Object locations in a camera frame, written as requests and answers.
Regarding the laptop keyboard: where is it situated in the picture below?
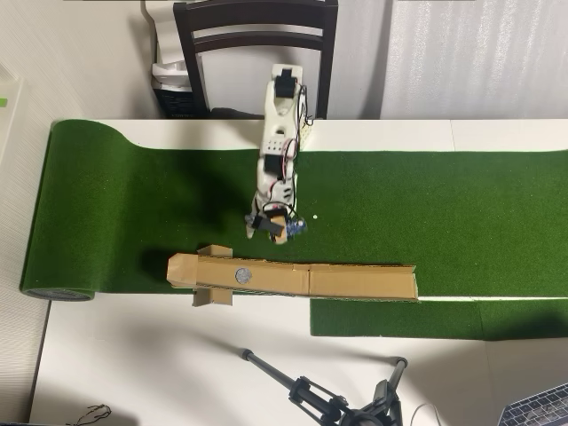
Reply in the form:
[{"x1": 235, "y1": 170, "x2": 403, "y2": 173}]
[{"x1": 496, "y1": 383, "x2": 568, "y2": 426}]

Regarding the long cardboard trough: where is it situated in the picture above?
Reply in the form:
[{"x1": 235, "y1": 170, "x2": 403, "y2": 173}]
[{"x1": 166, "y1": 243, "x2": 421, "y2": 308}]

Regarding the black tripod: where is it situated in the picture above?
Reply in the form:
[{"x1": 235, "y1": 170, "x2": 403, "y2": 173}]
[{"x1": 239, "y1": 348, "x2": 409, "y2": 426}]

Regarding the white foam packaging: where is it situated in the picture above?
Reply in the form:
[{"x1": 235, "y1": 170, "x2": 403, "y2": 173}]
[{"x1": 140, "y1": 0, "x2": 193, "y2": 90}]

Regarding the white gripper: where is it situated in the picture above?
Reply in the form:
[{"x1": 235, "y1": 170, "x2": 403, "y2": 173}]
[{"x1": 245, "y1": 176, "x2": 298, "y2": 246}]

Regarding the dark printed box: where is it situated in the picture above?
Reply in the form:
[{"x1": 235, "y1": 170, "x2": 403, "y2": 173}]
[{"x1": 153, "y1": 86, "x2": 199, "y2": 120}]

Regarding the cardboard camera mount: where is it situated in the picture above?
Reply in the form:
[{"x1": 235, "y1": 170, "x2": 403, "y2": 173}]
[{"x1": 264, "y1": 214, "x2": 289, "y2": 239}]

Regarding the long green putting mat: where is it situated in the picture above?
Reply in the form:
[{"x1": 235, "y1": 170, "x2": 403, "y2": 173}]
[{"x1": 20, "y1": 118, "x2": 568, "y2": 304}]

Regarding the white curtain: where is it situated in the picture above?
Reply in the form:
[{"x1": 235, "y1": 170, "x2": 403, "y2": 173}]
[{"x1": 379, "y1": 0, "x2": 568, "y2": 120}]

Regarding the dark wooden chair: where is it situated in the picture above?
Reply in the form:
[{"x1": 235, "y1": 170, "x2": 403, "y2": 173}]
[{"x1": 171, "y1": 0, "x2": 339, "y2": 121}]

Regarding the thin white cable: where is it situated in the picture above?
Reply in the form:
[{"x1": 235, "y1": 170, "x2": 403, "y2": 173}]
[{"x1": 410, "y1": 402, "x2": 443, "y2": 426}]

